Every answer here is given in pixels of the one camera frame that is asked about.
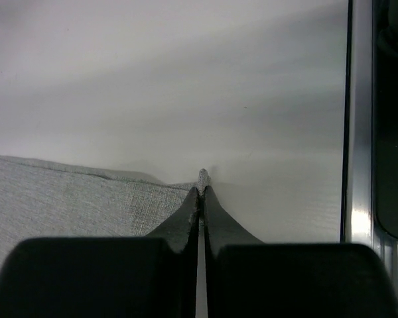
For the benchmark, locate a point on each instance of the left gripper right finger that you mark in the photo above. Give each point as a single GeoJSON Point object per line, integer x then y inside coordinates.
{"type": "Point", "coordinates": [248, 278]}

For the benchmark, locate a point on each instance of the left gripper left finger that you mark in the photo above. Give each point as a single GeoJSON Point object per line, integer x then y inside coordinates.
{"type": "Point", "coordinates": [149, 276]}

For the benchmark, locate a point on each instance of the grey cloth napkin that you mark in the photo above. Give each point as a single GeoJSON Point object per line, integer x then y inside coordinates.
{"type": "Point", "coordinates": [48, 199]}

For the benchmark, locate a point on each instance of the aluminium front rail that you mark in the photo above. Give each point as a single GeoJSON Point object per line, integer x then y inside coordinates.
{"type": "Point", "coordinates": [359, 223]}

